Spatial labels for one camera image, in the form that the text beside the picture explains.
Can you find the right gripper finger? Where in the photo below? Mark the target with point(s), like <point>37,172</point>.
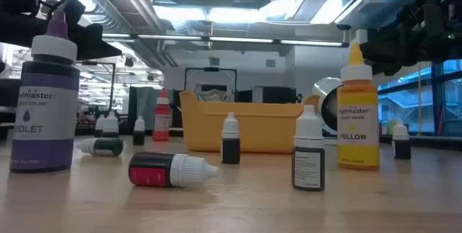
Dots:
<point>382,54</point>

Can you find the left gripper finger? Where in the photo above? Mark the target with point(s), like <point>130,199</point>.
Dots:
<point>95,45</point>

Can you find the yellow food coloring bottle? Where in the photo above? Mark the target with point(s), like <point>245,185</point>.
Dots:
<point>357,125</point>

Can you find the small dark dropper bottle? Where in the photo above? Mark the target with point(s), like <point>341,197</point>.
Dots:
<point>231,146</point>
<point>139,133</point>
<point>401,143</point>
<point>110,125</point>

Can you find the violet food coloring bottle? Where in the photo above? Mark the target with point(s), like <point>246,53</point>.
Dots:
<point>45,117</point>

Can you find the red food coloring bottle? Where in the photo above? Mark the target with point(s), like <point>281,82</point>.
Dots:
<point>162,117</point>

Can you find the small green dropper bottle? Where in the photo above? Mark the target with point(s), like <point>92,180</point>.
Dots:
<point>104,147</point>

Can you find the small white-label dropper bottle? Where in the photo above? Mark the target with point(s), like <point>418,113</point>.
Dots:
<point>308,168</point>

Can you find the small red-label dropper bottle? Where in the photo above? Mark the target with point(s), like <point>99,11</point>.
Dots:
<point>159,170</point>

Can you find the white cylinder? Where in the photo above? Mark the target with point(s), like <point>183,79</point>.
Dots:
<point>319,88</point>

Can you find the green container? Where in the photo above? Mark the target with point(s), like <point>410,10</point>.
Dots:
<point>391,126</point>

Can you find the gray cloth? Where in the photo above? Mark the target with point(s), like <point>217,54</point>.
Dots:
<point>146,106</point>

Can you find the long ceiling light bar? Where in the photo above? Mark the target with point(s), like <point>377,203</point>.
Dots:
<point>238,40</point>

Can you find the yellow plastic bin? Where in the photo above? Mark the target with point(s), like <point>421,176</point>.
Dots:
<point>260,128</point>

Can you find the black rectangular stand frame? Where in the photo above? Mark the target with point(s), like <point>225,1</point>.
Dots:
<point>211,69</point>

